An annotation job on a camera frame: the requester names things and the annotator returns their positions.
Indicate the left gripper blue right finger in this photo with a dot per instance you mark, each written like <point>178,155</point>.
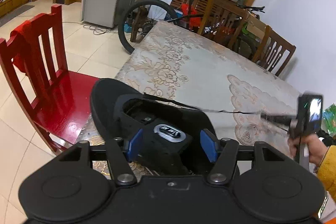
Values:
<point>209,144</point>

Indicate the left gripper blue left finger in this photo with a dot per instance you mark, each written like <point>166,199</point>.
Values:
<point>134,145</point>

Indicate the black sneaker with white swoosh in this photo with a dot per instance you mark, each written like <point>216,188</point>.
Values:
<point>171,134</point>

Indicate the black shoelace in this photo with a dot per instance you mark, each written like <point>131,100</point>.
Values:
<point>277,118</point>

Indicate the person right hand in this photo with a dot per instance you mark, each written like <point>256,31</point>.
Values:
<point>317,149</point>

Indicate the green snack bag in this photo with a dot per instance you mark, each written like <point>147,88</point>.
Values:
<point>329,120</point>

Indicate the brown wooden chair near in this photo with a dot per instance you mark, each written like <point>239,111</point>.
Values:
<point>274,52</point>

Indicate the brown wooden chair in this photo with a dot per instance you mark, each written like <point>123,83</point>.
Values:
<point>274,52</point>
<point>222,22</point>

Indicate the cardboard box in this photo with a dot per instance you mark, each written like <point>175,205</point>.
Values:
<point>255,26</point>

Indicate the brown wooden chair far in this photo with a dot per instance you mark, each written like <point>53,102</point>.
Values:
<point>222,22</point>

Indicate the black bicycle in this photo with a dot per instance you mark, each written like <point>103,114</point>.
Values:
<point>135,23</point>

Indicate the red wooden chair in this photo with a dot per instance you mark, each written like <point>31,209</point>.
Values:
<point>54,99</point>

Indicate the white green carton box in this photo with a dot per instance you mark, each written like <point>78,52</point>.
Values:
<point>158,13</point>

